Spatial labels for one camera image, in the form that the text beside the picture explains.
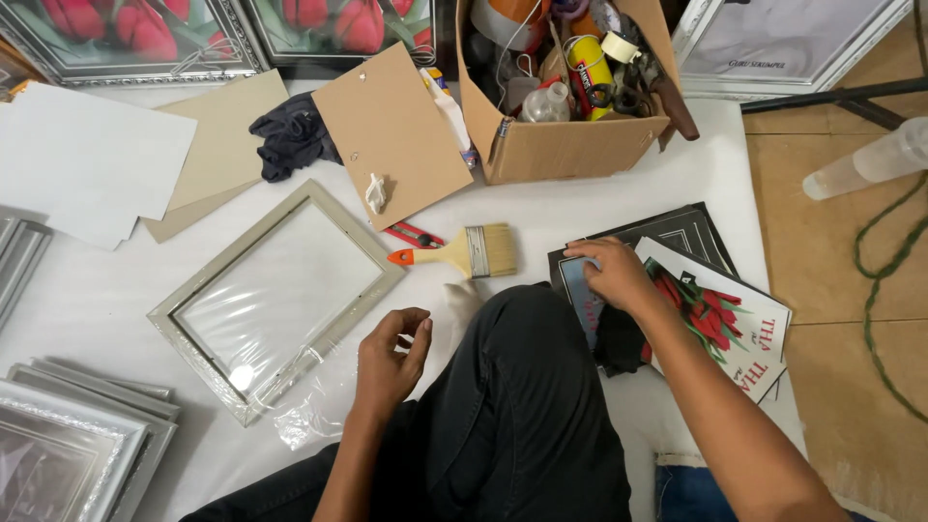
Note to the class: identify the person's left hand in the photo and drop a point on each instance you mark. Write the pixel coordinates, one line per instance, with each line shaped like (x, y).
(384, 370)

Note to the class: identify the person's right hand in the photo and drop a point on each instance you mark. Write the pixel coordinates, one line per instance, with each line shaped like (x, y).
(623, 279)

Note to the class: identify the person's right fingers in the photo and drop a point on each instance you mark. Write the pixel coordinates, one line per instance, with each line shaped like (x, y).
(593, 254)

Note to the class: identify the light blue printed card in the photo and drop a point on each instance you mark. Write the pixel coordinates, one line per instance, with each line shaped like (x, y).
(580, 297)

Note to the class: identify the white floor sheet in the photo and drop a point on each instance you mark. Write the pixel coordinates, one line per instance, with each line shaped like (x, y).
(580, 203)

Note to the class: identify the stack of black mat boards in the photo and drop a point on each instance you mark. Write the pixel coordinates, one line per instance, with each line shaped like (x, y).
(674, 228)

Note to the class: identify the black cloth piece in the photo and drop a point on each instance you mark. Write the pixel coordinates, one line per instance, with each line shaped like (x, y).
(620, 341)

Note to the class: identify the open cardboard box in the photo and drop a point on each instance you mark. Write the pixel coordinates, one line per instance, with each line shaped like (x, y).
(573, 145)

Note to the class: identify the red tulip printed card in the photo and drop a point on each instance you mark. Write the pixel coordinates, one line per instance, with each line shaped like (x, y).
(725, 326)

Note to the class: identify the small clear plastic bottle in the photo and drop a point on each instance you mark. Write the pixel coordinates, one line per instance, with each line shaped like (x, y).
(545, 105)

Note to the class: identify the black scissors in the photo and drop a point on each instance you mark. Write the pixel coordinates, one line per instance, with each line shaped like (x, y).
(616, 98)

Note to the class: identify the red utility knife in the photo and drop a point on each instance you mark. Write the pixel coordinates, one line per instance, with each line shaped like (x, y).
(413, 235)

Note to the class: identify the person's black trousers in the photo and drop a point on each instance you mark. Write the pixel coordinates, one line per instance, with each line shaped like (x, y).
(507, 413)

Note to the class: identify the yellow spray can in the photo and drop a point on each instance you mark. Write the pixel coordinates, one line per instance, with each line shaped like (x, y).
(589, 72)

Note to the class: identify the masking tape roll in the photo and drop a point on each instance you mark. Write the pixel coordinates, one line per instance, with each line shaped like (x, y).
(620, 46)

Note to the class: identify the crumpled white tape scrap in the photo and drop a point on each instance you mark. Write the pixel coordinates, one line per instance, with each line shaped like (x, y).
(375, 193)

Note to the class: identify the blue fabric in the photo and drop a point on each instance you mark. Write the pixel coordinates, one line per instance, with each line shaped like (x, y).
(689, 497)

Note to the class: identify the white-framed picture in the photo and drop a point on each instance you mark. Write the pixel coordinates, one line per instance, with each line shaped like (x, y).
(783, 43)

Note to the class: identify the black metal bar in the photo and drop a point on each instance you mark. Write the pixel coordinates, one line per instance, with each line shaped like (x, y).
(834, 98)

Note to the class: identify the large clear plastic bottle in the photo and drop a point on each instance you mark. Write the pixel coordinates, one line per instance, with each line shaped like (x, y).
(870, 163)

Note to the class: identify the dark grey cloth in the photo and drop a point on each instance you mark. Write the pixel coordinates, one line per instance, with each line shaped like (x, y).
(290, 138)

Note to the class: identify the black-framed red tulip picture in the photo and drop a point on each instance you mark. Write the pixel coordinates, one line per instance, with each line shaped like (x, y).
(341, 25)

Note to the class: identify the beige cardboard sheets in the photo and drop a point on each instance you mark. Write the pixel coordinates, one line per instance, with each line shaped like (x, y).
(225, 138)

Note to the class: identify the silver-framed red tulip picture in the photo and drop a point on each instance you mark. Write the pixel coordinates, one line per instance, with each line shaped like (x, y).
(130, 33)

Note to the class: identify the white paper sheets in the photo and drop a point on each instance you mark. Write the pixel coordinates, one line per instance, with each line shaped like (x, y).
(87, 159)

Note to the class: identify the stack of silver picture frames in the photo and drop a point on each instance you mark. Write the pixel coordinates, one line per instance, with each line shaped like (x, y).
(72, 449)

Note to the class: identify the grey frames at edge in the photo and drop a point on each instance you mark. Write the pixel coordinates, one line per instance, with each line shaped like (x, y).
(18, 261)

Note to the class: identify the brown frame backing board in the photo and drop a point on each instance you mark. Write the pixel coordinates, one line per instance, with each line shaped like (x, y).
(388, 123)

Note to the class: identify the plastic-wrapped silver picture frame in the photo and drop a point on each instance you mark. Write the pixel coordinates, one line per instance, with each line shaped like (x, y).
(279, 290)

